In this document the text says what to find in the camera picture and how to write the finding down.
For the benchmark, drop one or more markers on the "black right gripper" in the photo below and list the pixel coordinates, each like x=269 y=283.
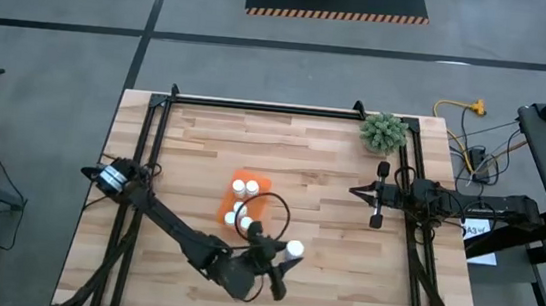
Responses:
x=394 y=196

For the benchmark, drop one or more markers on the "orange translucent plastic basket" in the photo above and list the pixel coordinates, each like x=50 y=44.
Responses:
x=265 y=186

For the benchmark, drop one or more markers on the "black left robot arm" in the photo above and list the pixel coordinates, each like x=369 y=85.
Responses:
x=171 y=223

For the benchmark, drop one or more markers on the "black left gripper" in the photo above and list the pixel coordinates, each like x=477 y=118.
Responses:
x=260 y=257

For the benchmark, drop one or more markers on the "black desk leg frame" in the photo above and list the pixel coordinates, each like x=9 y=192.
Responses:
x=505 y=241

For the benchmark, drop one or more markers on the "black metal rig frame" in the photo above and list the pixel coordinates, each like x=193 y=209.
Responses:
x=267 y=107

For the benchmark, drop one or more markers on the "white paper sheet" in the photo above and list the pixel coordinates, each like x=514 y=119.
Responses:
x=479 y=228

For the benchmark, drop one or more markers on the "potted green succulent plant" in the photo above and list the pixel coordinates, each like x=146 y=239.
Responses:
x=384 y=132

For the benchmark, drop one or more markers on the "black power strip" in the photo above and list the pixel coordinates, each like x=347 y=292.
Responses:
x=479 y=160

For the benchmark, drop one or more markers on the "white pill bottle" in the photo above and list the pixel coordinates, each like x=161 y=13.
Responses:
x=230 y=217
x=252 y=187
x=238 y=187
x=245 y=223
x=240 y=207
x=295 y=248

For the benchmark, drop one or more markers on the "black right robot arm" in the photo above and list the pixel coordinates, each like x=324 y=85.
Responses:
x=499 y=207

